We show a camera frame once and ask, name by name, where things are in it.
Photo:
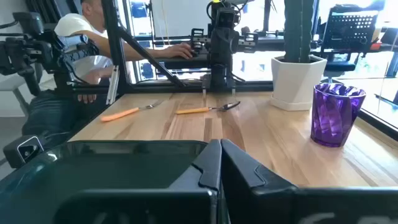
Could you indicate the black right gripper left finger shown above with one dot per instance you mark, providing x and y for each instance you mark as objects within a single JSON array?
[{"x": 210, "y": 168}]

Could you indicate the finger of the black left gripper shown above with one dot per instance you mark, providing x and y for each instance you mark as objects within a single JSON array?
[
  {"x": 251, "y": 42},
  {"x": 197, "y": 40}
]

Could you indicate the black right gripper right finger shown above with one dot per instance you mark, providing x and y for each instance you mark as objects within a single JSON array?
[{"x": 245, "y": 186}]

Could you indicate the purple scrubber ball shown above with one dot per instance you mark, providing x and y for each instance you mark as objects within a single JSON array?
[{"x": 337, "y": 115}]

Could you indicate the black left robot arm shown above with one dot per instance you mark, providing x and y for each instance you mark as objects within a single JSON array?
[{"x": 222, "y": 71}]

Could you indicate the dark green plastic tray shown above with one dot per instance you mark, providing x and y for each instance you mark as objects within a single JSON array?
[{"x": 109, "y": 165}]

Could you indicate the dark grey desk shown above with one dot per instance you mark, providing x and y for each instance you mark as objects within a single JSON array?
[{"x": 174, "y": 62}]

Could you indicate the green cactus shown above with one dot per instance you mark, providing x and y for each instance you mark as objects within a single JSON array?
[{"x": 298, "y": 31}]

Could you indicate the white faceted plant pot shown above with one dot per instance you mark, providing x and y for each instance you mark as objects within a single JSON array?
[{"x": 295, "y": 84}]

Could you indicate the silver aluminium bar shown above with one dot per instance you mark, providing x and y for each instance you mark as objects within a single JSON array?
[{"x": 112, "y": 87}]

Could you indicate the black perforated office chair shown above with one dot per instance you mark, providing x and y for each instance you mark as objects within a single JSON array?
[{"x": 349, "y": 31}]

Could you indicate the person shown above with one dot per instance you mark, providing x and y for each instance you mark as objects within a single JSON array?
[{"x": 77, "y": 25}]

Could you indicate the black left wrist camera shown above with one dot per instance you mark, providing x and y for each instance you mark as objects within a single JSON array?
[{"x": 227, "y": 18}]

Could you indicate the black table-level camera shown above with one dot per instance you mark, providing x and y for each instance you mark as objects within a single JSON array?
[{"x": 26, "y": 151}]

